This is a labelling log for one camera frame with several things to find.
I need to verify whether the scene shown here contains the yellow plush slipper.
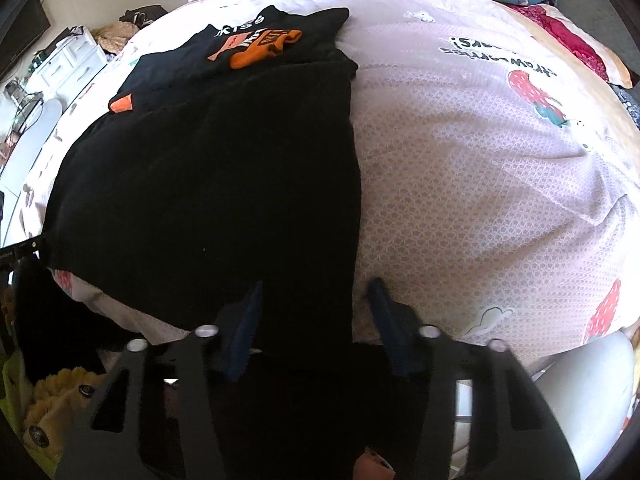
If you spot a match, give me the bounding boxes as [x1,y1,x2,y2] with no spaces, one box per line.
[22,366,108,453]

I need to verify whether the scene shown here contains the beige crumpled cloth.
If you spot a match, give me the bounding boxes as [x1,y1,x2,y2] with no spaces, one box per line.
[92,21,138,56]

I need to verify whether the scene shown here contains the white drawer cabinet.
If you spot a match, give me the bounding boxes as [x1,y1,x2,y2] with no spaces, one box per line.
[22,25,108,93]

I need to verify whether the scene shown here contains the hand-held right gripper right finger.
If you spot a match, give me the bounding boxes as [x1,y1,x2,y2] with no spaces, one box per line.
[367,277,581,480]

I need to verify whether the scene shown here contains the red patterned pillow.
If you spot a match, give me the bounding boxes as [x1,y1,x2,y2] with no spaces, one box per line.
[505,2,640,88]

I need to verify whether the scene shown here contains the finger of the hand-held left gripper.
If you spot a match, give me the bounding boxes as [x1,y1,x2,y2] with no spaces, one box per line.
[0,237,51,266]

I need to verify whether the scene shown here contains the black bag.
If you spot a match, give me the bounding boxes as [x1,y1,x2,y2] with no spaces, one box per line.
[120,4,168,28]

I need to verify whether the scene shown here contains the black pants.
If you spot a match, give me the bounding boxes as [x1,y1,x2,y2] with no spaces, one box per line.
[44,55,363,356]

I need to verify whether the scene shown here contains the white rounded chair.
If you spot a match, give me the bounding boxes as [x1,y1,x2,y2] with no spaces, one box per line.
[530,330,636,441]

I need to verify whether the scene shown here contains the black television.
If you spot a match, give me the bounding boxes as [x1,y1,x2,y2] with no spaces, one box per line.
[0,0,51,81]

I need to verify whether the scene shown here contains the white oval table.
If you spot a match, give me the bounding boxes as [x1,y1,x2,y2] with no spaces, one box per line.
[0,97,63,186]

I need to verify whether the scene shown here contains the person's right hand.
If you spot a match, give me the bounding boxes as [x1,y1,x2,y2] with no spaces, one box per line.
[354,451,396,480]

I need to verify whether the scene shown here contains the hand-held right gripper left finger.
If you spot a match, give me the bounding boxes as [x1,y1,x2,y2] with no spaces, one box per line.
[55,280,263,480]

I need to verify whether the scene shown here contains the blue patterned cloth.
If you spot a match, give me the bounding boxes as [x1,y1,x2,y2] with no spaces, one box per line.
[612,84,640,133]

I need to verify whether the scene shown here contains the navy shirt with orange cuffs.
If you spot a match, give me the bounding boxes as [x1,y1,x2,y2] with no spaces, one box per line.
[107,5,358,113]

